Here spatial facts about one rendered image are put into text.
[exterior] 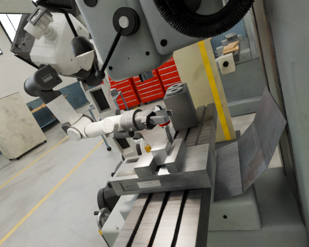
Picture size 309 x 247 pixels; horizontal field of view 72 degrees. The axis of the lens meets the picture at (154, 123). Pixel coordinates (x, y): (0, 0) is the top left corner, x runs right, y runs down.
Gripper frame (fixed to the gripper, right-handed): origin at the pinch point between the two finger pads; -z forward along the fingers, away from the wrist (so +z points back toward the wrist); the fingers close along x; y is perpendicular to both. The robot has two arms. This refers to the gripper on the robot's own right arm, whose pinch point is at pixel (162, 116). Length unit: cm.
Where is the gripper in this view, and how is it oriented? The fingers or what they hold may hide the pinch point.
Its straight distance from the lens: 79.1
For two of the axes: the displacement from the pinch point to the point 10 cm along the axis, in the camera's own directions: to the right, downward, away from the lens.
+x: 5.0, -4.7, 7.3
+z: -7.9, 1.0, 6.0
